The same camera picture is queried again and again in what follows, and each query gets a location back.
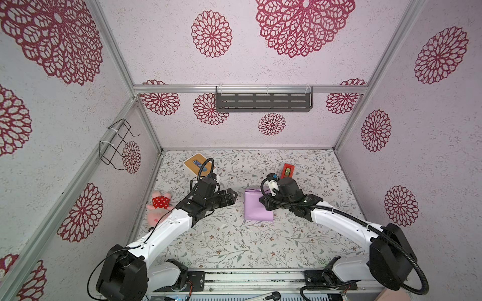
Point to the black knob handle front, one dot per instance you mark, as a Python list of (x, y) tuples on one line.
[(272, 296)]

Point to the white box with wooden lid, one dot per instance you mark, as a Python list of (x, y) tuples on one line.
[(195, 169)]

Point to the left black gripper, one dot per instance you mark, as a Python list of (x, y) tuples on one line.
[(224, 201)]

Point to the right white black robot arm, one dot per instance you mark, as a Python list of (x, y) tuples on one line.
[(390, 260)]

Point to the red tape dispenser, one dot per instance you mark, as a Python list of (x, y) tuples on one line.
[(287, 171)]

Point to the black wire wall rack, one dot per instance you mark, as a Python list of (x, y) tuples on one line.
[(121, 152)]

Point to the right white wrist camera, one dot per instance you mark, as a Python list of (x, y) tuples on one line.
[(272, 182)]

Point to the pink object bottom right corner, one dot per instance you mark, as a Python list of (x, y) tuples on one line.
[(387, 295)]

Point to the pink plush toy red dress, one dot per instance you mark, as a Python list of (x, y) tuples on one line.
[(159, 207)]

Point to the pink wrapping paper sheet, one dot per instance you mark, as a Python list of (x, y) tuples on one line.
[(254, 210)]

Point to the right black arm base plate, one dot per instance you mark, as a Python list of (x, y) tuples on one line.
[(325, 279)]

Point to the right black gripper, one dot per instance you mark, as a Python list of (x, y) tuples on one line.
[(269, 202)]

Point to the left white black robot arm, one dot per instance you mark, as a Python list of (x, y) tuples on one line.
[(128, 273)]

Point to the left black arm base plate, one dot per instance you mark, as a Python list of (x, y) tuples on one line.
[(189, 282)]

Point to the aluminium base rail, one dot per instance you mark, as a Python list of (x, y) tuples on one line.
[(237, 283)]

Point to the grey slotted wall shelf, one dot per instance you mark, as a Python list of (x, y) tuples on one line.
[(264, 102)]

